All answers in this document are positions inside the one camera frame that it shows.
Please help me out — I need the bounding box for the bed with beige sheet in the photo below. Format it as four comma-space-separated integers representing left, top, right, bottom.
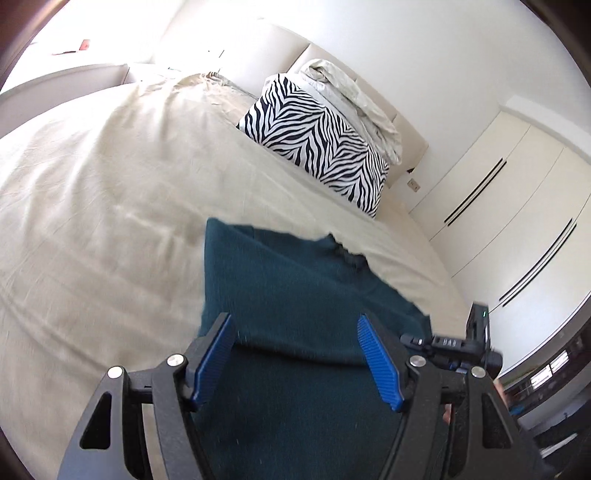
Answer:
0, 71, 472, 462

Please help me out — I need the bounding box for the dark glass panel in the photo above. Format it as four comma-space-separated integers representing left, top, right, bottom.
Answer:
501, 335, 585, 462

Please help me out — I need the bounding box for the dark teal knit sweater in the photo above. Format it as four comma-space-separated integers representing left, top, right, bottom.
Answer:
193, 218, 432, 480

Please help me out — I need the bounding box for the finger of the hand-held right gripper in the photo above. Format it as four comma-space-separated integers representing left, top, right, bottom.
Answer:
401, 333, 434, 354

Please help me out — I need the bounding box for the folded cream duvet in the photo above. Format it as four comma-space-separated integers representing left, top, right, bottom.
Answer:
295, 58, 403, 165

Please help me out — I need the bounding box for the cream padded headboard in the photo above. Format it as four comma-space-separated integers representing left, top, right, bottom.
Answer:
286, 44, 430, 190

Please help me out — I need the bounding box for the white wardrobe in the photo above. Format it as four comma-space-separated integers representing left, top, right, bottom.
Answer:
409, 95, 591, 370

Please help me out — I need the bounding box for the black wardrobe handle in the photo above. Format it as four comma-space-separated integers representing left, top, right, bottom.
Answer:
445, 158, 503, 221
500, 219, 575, 303
450, 162, 505, 227
503, 224, 578, 309

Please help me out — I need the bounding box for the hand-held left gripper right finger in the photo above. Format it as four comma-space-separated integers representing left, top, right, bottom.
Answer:
357, 314, 559, 480

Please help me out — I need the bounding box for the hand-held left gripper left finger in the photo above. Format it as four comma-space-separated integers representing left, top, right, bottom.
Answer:
58, 313, 237, 480

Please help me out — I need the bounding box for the zebra print pillow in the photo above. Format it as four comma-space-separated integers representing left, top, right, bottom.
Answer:
236, 74, 391, 219

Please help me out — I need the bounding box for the bay window ledge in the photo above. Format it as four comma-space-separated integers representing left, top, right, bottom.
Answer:
0, 62, 130, 130

